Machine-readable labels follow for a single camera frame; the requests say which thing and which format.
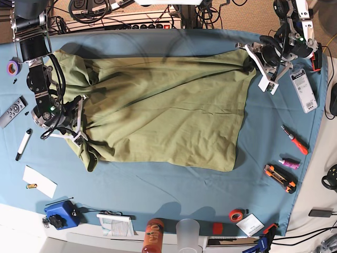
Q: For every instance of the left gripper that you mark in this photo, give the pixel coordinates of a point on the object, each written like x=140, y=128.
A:
x=268, y=60

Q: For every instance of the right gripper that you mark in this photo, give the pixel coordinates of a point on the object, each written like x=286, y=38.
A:
x=69, y=126

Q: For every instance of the olive green t-shirt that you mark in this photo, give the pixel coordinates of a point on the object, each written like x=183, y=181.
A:
x=186, y=111

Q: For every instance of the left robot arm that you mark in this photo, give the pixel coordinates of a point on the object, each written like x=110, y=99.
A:
x=294, y=39

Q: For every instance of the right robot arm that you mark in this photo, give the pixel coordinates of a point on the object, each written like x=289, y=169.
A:
x=29, y=23

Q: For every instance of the white black marker pen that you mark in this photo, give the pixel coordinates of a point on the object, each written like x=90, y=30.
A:
x=23, y=144

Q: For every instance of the clear plastic bit case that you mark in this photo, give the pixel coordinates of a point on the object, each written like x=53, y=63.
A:
x=303, y=88

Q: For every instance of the grey remote control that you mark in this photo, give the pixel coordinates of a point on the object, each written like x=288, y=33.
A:
x=14, y=110

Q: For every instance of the white paper sheet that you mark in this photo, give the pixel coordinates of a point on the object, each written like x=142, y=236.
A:
x=43, y=184

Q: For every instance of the orange black clamp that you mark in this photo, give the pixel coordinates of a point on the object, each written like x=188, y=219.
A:
x=316, y=59

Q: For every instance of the small yellow battery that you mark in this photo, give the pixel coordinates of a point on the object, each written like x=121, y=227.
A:
x=31, y=186

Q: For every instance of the blue table cloth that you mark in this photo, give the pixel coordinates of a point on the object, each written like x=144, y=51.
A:
x=147, y=190

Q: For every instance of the purple tape roll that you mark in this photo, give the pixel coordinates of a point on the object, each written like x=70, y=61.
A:
x=13, y=67

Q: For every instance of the blue box with knob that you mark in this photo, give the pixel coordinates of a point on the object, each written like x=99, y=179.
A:
x=62, y=215

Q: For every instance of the white power strip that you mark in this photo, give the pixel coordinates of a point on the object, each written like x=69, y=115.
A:
x=124, y=21

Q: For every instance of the white paper booklet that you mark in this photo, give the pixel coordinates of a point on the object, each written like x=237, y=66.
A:
x=116, y=226

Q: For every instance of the purple glue tube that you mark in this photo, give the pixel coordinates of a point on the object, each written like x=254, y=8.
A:
x=290, y=164

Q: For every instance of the orange black utility knife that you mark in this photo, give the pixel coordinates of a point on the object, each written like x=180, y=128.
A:
x=278, y=175

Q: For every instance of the orange drink bottle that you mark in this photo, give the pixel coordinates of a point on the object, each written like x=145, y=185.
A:
x=153, y=239

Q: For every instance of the orange tape roll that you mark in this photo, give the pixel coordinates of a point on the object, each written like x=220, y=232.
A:
x=236, y=215

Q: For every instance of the translucent plastic cup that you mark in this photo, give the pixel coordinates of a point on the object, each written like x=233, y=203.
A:
x=187, y=232

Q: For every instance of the white square card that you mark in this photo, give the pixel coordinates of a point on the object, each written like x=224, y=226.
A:
x=250, y=225

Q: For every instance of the black power adapter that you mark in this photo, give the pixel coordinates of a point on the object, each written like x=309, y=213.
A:
x=321, y=213

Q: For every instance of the small red block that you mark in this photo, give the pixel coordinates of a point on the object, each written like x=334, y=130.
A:
x=217, y=228

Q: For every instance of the blue orange bar clamp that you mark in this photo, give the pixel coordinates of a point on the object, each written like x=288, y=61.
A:
x=263, y=244

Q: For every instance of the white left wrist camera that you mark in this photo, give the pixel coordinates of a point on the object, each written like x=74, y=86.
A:
x=266, y=85

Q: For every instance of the black cable tie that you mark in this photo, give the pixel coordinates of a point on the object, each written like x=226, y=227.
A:
x=59, y=201

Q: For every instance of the red handled screwdriver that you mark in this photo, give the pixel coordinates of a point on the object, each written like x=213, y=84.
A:
x=302, y=148

